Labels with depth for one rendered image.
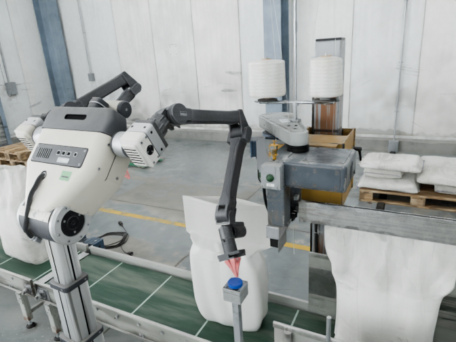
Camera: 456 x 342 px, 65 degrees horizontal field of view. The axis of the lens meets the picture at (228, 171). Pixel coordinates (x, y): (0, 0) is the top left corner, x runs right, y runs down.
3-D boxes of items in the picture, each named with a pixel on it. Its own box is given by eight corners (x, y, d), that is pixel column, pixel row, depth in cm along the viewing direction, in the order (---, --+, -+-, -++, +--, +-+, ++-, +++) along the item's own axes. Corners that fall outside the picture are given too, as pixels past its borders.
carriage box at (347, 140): (288, 205, 168) (287, 140, 158) (306, 181, 196) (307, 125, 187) (341, 212, 157) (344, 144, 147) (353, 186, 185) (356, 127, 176)
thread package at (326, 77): (303, 99, 147) (303, 56, 142) (311, 94, 159) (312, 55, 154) (340, 99, 141) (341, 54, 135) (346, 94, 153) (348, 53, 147)
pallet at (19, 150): (-6, 156, 607) (-8, 148, 603) (57, 140, 704) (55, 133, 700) (21, 161, 566) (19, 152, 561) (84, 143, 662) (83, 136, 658)
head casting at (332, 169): (266, 224, 142) (264, 153, 132) (286, 201, 162) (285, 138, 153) (344, 237, 128) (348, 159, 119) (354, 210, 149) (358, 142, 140)
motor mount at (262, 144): (256, 170, 179) (254, 139, 174) (260, 167, 185) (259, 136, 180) (311, 176, 167) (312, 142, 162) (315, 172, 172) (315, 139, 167)
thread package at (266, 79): (243, 100, 158) (241, 60, 153) (257, 96, 172) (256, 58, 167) (278, 100, 151) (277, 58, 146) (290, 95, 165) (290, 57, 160)
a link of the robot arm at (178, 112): (232, 111, 165) (248, 106, 159) (236, 140, 165) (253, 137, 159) (153, 108, 132) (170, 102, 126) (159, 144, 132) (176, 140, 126)
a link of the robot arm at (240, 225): (214, 211, 149) (229, 210, 143) (232, 210, 158) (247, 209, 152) (215, 239, 148) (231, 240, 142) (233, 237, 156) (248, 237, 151)
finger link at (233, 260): (230, 278, 146) (224, 256, 149) (245, 275, 144) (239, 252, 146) (222, 281, 140) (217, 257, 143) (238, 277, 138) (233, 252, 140)
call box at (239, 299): (222, 300, 143) (222, 288, 141) (231, 288, 150) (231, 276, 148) (241, 305, 140) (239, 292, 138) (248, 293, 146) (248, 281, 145)
